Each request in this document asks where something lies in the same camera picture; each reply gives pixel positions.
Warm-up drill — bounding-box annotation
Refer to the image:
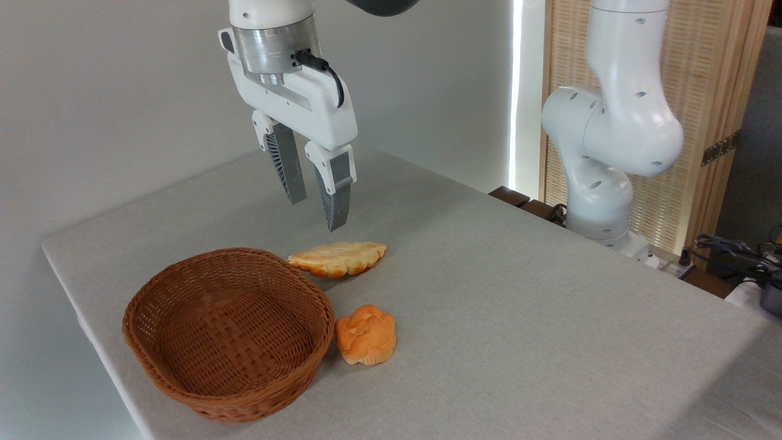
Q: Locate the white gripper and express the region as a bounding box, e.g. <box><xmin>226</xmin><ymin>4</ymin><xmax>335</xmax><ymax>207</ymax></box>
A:
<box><xmin>219</xmin><ymin>27</ymin><xmax>359</xmax><ymax>233</ymax></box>

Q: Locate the round orange knotted bread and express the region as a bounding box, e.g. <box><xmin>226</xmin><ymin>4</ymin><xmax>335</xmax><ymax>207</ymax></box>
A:
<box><xmin>334</xmin><ymin>304</ymin><xmax>397</xmax><ymax>366</ymax></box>

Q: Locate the flat pale leaf-shaped bread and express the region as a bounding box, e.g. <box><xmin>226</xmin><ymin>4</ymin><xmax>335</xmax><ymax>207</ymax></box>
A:
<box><xmin>288</xmin><ymin>241</ymin><xmax>387</xmax><ymax>279</ymax></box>

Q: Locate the brown wicker basket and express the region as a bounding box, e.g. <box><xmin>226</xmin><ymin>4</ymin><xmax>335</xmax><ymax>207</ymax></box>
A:
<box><xmin>122</xmin><ymin>247</ymin><xmax>335</xmax><ymax>424</ymax></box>

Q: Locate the dark brown wooden block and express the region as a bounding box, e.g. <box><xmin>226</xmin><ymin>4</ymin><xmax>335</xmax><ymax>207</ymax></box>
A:
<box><xmin>519</xmin><ymin>199</ymin><xmax>566</xmax><ymax>224</ymax></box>
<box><xmin>489</xmin><ymin>186</ymin><xmax>531</xmax><ymax>208</ymax></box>

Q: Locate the grey tablecloth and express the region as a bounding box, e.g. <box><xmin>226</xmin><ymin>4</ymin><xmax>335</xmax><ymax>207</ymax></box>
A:
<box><xmin>42</xmin><ymin>144</ymin><xmax>782</xmax><ymax>440</ymax></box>

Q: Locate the light wooden slatted screen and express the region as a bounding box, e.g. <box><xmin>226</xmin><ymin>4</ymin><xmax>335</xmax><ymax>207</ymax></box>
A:
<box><xmin>539</xmin><ymin>0</ymin><xmax>773</xmax><ymax>270</ymax></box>

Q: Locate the black screen hinge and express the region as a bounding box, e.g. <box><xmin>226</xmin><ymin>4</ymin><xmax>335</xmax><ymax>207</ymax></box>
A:
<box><xmin>701</xmin><ymin>130</ymin><xmax>741</xmax><ymax>167</ymax></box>

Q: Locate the grey metal box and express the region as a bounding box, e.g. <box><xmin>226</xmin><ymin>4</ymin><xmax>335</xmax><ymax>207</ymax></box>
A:
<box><xmin>759</xmin><ymin>272</ymin><xmax>782</xmax><ymax>317</ymax></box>

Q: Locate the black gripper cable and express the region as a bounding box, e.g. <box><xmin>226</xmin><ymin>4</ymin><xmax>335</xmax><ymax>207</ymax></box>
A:
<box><xmin>295</xmin><ymin>50</ymin><xmax>346</xmax><ymax>108</ymax></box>

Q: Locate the black cable bundle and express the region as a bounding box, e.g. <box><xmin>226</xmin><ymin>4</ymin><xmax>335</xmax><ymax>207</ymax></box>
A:
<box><xmin>695</xmin><ymin>227</ymin><xmax>782</xmax><ymax>289</ymax></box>

